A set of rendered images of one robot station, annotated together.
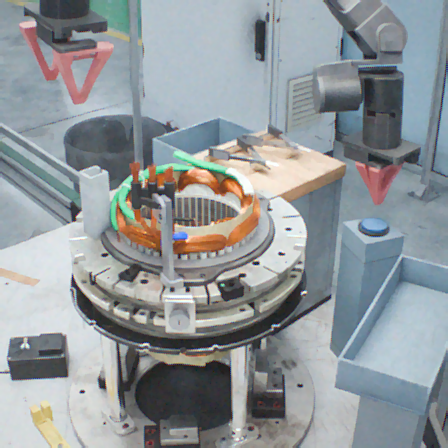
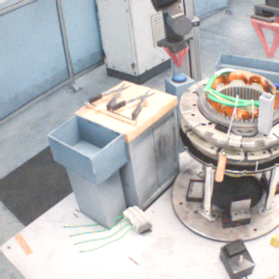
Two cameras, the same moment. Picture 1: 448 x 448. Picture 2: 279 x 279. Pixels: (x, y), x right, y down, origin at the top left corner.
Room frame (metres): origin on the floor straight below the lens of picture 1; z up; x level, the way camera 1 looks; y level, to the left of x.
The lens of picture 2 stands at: (1.13, 0.77, 1.56)
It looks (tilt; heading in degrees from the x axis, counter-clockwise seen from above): 36 degrees down; 268
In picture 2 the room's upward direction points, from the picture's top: 8 degrees counter-clockwise
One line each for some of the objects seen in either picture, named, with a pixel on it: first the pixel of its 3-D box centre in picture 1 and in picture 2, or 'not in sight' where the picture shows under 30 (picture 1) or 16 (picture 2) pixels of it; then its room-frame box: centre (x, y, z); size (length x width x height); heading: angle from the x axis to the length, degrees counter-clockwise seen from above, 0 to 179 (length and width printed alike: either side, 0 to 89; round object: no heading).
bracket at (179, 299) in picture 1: (180, 310); not in sight; (0.69, 0.05, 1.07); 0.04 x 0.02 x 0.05; 90
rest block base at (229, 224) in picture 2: (118, 369); (235, 217); (0.88, 0.17, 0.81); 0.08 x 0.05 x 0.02; 174
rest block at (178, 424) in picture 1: (179, 429); (270, 178); (0.73, 0.06, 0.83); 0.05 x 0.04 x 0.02; 96
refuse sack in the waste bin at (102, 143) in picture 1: (117, 175); not in sight; (2.46, 0.41, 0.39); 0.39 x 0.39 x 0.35
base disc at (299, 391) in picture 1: (191, 391); (235, 190); (0.84, 0.05, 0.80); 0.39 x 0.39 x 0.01
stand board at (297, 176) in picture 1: (266, 166); (126, 107); (1.13, -0.07, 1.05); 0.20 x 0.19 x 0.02; 44
